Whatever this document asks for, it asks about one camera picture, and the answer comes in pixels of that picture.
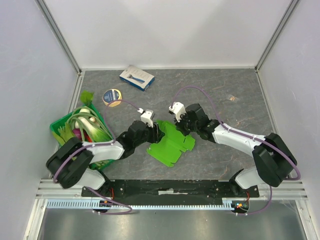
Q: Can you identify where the purple toy onion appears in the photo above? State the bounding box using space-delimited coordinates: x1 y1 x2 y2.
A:
72 128 83 140

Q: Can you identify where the white toy radish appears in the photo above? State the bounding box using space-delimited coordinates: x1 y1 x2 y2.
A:
79 106 92 116

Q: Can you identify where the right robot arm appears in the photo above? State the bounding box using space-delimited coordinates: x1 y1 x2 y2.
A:
169 102 297 197

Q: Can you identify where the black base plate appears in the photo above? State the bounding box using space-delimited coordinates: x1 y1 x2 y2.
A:
96 179 260 199

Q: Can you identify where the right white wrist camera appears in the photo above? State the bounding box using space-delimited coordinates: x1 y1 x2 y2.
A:
169 102 186 123

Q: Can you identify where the white razor box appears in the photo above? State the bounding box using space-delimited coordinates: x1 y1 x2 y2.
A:
119 65 155 91

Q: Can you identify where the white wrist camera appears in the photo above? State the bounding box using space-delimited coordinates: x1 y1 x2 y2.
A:
137 108 155 128
169 102 186 123

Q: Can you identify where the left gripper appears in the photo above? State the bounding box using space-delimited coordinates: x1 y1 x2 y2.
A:
134 120 165 147

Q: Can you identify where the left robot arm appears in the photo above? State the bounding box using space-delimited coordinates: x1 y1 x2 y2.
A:
46 120 165 197

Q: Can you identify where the toy green leaf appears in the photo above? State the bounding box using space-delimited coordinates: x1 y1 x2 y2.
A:
79 90 94 107

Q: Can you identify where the green paper box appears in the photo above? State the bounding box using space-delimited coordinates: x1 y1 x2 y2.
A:
146 120 196 167

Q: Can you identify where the slotted cable duct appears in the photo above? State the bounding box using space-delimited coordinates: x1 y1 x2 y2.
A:
46 199 236 211

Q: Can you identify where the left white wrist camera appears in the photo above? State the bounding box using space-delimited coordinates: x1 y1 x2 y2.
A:
137 108 155 128

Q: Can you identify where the toy bok choy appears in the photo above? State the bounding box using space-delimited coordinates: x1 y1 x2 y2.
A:
84 122 112 143

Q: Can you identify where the masking tape roll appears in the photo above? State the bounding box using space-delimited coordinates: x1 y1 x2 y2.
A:
102 88 123 107

